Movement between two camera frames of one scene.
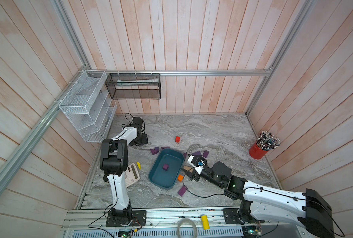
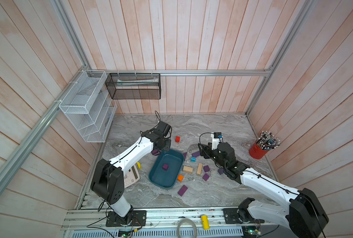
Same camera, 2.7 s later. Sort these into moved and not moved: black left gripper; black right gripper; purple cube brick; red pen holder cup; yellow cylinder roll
Moved: black right gripper; black left gripper
Not moved: red pen holder cup; purple cube brick; yellow cylinder roll
